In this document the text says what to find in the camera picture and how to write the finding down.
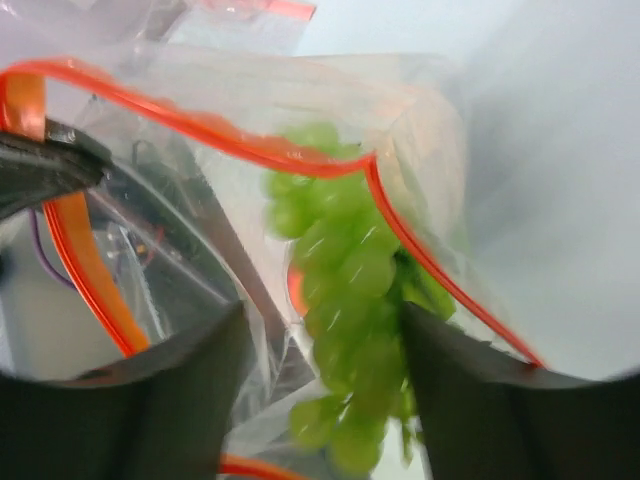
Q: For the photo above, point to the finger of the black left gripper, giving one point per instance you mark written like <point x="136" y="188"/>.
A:
<point x="64" y="162"/>

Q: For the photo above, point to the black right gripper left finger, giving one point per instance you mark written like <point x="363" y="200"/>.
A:
<point x="161" y="414"/>

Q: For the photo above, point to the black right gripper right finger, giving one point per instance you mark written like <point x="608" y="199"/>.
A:
<point x="487" y="415"/>

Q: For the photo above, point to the clear orange zip bag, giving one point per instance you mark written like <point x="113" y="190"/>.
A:
<point x="178" y="227"/>

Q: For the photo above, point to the green grape bunch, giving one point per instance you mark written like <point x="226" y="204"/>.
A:
<point x="354" y="277"/>

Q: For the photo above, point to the pile of clear zip bags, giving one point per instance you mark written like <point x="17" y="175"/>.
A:
<point x="31" y="29"/>

